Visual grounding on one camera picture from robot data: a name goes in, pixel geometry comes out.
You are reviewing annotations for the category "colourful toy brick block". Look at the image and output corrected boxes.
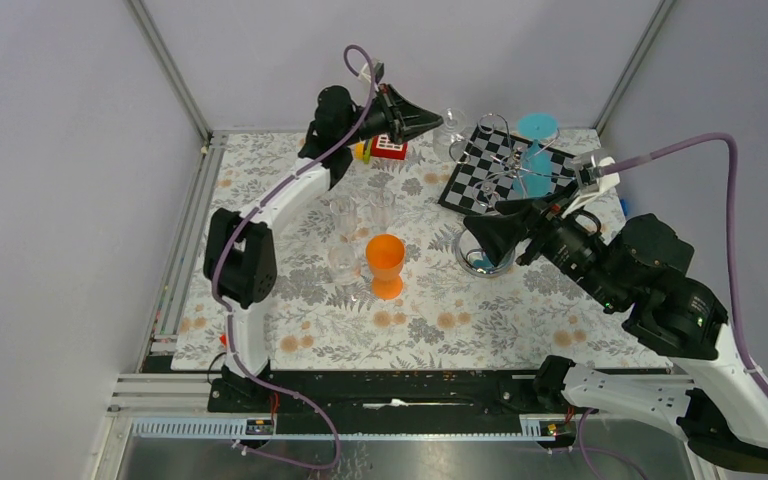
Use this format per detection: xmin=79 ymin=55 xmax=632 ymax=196
xmin=353 ymin=134 xmax=408 ymax=164

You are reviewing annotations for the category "orange wine glass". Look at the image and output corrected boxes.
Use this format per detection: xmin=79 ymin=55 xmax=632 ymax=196
xmin=365 ymin=234 xmax=406 ymax=300

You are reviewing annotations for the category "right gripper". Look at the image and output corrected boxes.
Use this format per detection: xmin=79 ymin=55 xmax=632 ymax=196
xmin=458 ymin=176 xmax=625 ymax=308

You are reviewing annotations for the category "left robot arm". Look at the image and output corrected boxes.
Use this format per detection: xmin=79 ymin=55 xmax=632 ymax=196
xmin=203 ymin=84 xmax=443 ymax=411

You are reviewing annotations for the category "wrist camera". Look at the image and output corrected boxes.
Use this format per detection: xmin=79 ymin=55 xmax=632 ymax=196
xmin=562 ymin=148 xmax=620 ymax=218
xmin=357 ymin=59 xmax=385 ymax=89

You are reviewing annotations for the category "teal wine glass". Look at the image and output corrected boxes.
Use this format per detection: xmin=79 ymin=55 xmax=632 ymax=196
xmin=517 ymin=113 xmax=558 ymax=198

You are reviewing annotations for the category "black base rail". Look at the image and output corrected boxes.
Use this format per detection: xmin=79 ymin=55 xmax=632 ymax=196
xmin=207 ymin=369 xmax=581 ymax=436

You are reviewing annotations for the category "clear wine glass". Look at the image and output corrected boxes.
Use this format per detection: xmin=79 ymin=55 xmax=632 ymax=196
xmin=432 ymin=108 xmax=467 ymax=162
xmin=330 ymin=196 xmax=358 ymax=241
xmin=328 ymin=244 xmax=361 ymax=285

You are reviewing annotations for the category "chrome wine glass rack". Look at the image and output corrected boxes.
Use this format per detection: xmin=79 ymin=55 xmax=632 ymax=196
xmin=450 ymin=113 xmax=577 ymax=280

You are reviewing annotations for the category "clear champagne flute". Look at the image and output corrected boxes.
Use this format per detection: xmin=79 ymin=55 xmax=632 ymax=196
xmin=369 ymin=188 xmax=395 ymax=234

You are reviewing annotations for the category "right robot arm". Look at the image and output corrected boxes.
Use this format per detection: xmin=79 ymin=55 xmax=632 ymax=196
xmin=464 ymin=195 xmax=768 ymax=475

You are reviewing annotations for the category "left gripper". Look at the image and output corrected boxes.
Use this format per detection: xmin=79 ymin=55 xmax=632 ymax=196
xmin=340 ymin=83 xmax=441 ymax=147

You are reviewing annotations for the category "black white chess board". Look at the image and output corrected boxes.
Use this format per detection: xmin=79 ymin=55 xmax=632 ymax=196
xmin=438 ymin=123 xmax=579 ymax=217

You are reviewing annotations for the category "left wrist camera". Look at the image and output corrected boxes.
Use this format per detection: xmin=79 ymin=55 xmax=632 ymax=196
xmin=357 ymin=59 xmax=385 ymax=89

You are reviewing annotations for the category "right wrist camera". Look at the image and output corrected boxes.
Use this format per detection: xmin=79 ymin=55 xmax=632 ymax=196
xmin=562 ymin=148 xmax=620 ymax=218

